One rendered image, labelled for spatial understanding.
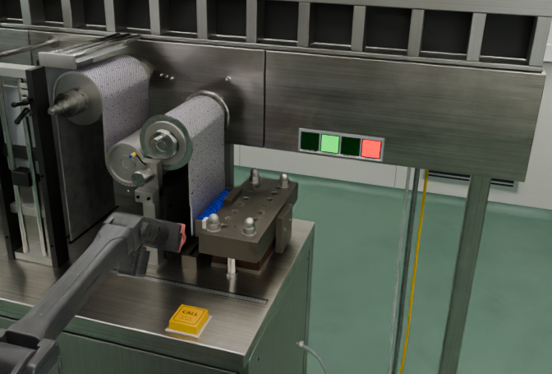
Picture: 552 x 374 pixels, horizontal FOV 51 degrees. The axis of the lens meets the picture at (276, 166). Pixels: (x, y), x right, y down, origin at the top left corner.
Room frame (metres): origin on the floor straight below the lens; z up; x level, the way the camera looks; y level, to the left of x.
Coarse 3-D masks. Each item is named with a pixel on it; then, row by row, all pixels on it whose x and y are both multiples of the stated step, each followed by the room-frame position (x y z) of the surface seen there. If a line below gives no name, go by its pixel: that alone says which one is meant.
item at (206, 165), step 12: (216, 120) 1.55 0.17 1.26; (204, 132) 1.47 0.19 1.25; (216, 132) 1.55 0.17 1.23; (204, 144) 1.46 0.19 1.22; (216, 144) 1.55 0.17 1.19; (192, 156) 1.39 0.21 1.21; (204, 156) 1.46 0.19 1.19; (216, 156) 1.54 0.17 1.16; (192, 168) 1.39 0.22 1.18; (204, 168) 1.46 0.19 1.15; (216, 168) 1.54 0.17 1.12; (192, 180) 1.39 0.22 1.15; (204, 180) 1.46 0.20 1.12; (216, 180) 1.54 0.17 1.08; (204, 192) 1.46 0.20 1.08; (192, 204) 1.38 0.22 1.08
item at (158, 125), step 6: (150, 126) 1.39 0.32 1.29; (156, 126) 1.39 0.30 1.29; (162, 126) 1.39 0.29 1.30; (168, 126) 1.38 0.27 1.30; (174, 126) 1.38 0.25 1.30; (150, 132) 1.39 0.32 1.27; (174, 132) 1.38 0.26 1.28; (180, 132) 1.37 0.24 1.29; (180, 138) 1.37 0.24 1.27; (180, 144) 1.37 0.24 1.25; (150, 150) 1.40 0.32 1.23; (180, 150) 1.37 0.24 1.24; (174, 156) 1.38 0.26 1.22; (180, 156) 1.37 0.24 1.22; (162, 162) 1.39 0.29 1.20; (168, 162) 1.38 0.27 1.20; (174, 162) 1.38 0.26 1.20
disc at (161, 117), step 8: (152, 120) 1.40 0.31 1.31; (160, 120) 1.39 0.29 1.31; (168, 120) 1.39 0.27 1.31; (176, 120) 1.38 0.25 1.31; (144, 128) 1.41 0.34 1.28; (184, 128) 1.37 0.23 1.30; (144, 136) 1.41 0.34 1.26; (184, 136) 1.37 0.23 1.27; (144, 144) 1.41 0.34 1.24; (192, 144) 1.37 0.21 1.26; (144, 152) 1.41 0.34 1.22; (184, 160) 1.37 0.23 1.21; (168, 168) 1.39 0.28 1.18; (176, 168) 1.38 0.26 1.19
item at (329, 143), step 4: (324, 136) 1.60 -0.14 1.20; (328, 136) 1.60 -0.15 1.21; (332, 136) 1.60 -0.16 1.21; (336, 136) 1.59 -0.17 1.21; (324, 140) 1.60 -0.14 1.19; (328, 140) 1.60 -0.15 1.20; (332, 140) 1.60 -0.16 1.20; (336, 140) 1.59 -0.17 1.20; (324, 144) 1.60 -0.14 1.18; (328, 144) 1.60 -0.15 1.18; (332, 144) 1.59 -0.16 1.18; (336, 144) 1.59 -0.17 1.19; (324, 148) 1.60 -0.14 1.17; (328, 148) 1.60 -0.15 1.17; (332, 148) 1.59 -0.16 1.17; (336, 148) 1.59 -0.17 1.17; (336, 152) 1.59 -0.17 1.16
